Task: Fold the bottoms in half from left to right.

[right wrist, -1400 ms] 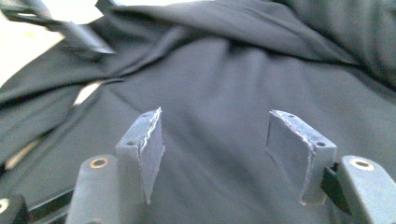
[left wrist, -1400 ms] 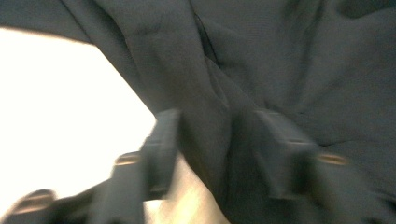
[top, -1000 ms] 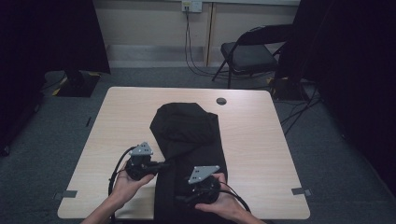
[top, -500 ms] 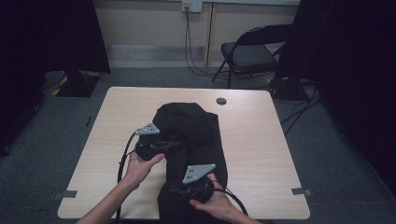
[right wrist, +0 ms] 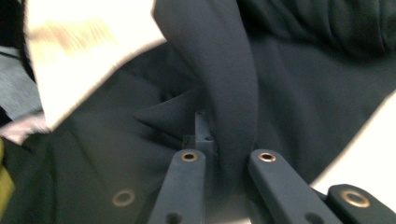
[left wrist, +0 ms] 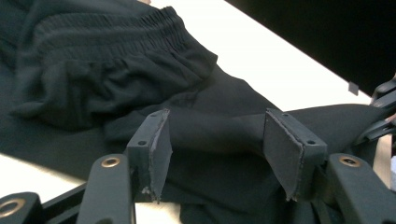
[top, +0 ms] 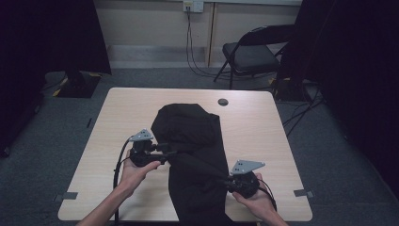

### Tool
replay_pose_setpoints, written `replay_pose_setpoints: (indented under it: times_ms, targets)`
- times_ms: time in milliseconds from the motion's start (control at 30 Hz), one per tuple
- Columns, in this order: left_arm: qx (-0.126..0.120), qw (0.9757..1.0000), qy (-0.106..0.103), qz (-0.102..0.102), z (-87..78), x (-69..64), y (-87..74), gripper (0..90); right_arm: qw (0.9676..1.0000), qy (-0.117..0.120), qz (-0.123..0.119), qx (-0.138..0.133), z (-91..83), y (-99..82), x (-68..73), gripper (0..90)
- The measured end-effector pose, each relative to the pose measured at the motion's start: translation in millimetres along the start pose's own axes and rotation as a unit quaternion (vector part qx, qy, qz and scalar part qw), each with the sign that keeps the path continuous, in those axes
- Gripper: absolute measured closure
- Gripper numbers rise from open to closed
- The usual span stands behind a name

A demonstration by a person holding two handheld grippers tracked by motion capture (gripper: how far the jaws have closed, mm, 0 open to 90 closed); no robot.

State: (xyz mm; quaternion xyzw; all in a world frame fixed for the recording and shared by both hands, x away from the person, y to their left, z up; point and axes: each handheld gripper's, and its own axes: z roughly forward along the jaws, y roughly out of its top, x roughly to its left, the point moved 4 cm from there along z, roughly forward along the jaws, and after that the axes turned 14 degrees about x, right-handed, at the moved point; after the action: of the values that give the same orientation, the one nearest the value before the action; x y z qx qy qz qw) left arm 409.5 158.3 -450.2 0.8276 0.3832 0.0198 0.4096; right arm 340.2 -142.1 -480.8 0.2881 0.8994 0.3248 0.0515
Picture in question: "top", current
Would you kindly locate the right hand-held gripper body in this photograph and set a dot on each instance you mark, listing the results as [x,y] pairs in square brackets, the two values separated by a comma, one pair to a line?
[246,182]

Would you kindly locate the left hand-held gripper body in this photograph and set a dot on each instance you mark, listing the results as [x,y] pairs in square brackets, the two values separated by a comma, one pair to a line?
[141,153]

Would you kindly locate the black pants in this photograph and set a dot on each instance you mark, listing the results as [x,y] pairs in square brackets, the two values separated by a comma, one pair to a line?
[194,147]

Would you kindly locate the person's left hand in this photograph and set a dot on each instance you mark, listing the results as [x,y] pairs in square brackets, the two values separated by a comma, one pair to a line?
[133,177]

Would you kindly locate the person's right hand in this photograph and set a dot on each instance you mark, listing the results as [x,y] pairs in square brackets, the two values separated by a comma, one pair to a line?
[258,204]

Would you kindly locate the grey tape strip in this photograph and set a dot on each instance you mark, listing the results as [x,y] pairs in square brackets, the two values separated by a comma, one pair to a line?
[303,193]
[67,196]

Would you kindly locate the black marker pen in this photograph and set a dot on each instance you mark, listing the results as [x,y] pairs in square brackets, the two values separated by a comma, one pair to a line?
[89,122]

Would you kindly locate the dark round table grommet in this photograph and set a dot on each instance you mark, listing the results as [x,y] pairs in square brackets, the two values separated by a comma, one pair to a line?
[223,102]

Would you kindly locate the black stand base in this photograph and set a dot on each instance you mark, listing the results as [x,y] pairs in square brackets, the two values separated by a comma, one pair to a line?
[290,91]
[78,86]

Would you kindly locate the yellow floor tape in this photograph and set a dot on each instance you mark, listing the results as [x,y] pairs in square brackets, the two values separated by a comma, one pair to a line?
[61,86]

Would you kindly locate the black folding chair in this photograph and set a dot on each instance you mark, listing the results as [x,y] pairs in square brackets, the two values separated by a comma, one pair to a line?
[251,58]

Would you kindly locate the black curtain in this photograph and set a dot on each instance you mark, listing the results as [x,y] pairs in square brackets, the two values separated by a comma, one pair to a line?
[354,78]
[47,40]

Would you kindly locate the white wall socket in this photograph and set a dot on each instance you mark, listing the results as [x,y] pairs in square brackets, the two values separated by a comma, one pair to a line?
[194,5]

